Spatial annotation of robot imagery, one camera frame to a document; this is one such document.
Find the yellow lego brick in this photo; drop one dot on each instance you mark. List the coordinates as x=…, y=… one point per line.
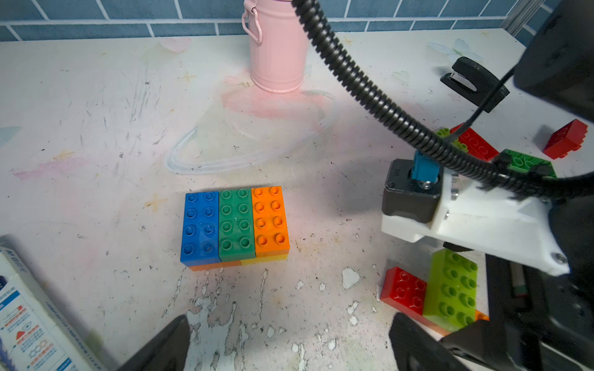
x=282, y=257

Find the green lego brick right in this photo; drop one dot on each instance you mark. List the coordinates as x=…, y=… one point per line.
x=523, y=163

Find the red lego brick bottom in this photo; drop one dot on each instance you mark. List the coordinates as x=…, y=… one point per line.
x=567, y=139

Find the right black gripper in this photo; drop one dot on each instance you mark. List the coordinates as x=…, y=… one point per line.
x=550, y=327

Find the orange lego brick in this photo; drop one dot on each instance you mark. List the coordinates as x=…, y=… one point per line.
x=444, y=326
x=207, y=267
x=270, y=224

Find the white blue small box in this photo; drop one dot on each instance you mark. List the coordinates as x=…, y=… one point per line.
x=34, y=334

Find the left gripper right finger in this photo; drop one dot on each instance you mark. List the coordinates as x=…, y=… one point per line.
x=415, y=349

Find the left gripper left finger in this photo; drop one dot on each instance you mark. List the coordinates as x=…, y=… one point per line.
x=166, y=351

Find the small red lego brick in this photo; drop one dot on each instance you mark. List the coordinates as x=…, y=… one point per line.
x=404, y=292

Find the dark green lego brick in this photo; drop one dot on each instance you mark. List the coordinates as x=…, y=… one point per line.
x=236, y=226

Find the blue lego brick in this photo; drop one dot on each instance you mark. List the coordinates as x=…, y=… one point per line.
x=200, y=236

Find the black stapler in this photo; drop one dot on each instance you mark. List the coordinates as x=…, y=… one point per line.
x=470, y=80

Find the pink pen cup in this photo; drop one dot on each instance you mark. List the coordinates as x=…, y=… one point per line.
x=278, y=45

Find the red lego brick top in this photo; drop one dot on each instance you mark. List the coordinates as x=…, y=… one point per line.
x=477, y=146

